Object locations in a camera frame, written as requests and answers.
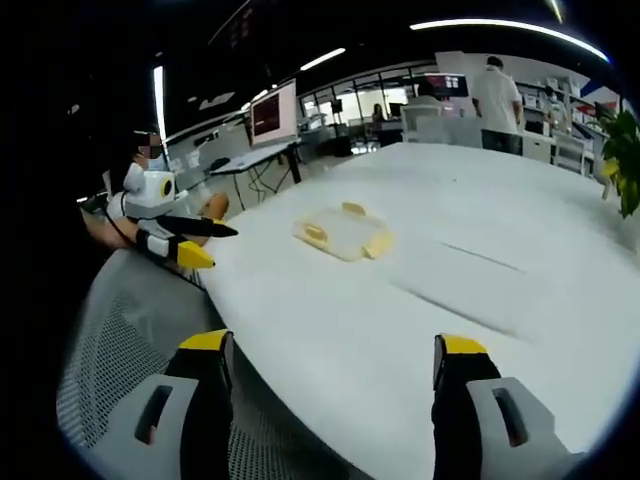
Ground white storage shelves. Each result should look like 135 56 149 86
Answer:
514 74 609 176

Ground white mesh chair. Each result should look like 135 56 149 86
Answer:
399 103 484 149

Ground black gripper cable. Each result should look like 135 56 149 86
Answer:
101 198 141 247

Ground wall screen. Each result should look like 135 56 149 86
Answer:
423 73 472 100

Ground grey mesh office chair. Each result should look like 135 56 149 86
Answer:
56 243 361 480

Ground green potted plant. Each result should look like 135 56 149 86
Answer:
596 106 640 220

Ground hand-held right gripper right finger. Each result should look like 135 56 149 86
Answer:
430 333 587 480

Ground clear box with yellow clips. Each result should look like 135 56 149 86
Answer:
290 201 396 264

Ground computer monitor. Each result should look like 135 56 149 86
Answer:
249 78 300 150

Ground white desk with black legs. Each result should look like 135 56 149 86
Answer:
208 140 305 211

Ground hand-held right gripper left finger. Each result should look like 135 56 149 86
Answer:
89 328 236 480

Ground long ceiling light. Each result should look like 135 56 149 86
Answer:
298 47 348 73
408 18 612 65
152 64 167 147

